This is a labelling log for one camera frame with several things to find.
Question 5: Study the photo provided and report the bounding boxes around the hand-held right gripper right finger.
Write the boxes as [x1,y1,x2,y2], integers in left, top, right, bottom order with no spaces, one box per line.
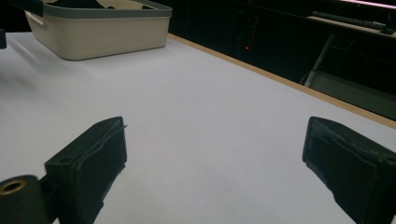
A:
[302,116,396,224]

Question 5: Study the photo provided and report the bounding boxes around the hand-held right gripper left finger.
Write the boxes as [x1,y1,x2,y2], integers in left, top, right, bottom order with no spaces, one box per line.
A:
[45,116,128,224]

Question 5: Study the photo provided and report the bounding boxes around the beige plastic basket grey rim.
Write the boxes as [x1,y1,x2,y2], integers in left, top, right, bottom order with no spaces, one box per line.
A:
[24,0,173,61]

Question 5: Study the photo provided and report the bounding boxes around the grey metal stand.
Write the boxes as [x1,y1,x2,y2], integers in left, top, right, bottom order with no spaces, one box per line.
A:
[303,32,396,120]

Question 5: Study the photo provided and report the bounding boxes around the dark long bar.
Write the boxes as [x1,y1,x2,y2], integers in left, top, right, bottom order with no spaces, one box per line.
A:
[311,10,396,35]

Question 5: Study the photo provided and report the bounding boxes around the black device with red light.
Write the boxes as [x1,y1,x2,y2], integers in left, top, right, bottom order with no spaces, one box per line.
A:
[234,8,262,60]

